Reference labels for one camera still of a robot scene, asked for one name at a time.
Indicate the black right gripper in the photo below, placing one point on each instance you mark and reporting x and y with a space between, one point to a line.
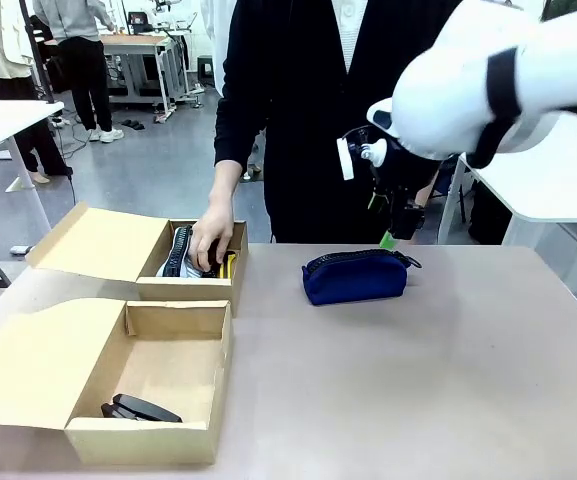
408 217

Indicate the yellow box cutter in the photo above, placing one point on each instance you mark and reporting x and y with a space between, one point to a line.
228 267

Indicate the grey zipper pouch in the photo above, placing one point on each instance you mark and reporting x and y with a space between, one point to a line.
178 252

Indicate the black stapler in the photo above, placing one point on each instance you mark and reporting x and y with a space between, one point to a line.
143 411

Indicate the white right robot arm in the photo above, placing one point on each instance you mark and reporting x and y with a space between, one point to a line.
498 85

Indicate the person right forearm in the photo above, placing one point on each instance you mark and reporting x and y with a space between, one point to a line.
225 182

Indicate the person left forearm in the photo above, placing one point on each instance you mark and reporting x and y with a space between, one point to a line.
427 190

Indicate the large open cardboard box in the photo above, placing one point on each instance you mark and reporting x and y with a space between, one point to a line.
168 365

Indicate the small open cardboard box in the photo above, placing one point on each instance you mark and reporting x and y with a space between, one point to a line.
108 245

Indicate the person right hand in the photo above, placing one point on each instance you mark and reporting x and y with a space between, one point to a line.
213 232

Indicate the blue zipper pouch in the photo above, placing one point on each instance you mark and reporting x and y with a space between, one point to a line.
355 280

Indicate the person torso black cardigan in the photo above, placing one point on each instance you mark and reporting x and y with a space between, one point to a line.
298 100

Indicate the white side table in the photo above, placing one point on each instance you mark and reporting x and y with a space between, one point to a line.
8 130
548 190

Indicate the dark stool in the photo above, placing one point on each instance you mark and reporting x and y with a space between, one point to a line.
205 67

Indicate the bystander in white coat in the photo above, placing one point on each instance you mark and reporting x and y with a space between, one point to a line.
213 30

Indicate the black slippers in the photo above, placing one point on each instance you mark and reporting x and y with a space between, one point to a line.
133 124

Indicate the wooden top workbench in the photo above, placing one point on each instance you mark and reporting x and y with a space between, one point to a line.
140 60

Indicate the bystander in black trousers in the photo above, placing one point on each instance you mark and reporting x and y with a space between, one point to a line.
80 65

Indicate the black tripod pole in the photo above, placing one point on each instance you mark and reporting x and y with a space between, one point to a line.
38 50

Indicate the bystander in beige coat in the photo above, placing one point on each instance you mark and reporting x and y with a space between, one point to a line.
3 65

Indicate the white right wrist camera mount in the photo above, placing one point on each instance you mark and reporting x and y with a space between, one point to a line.
346 160

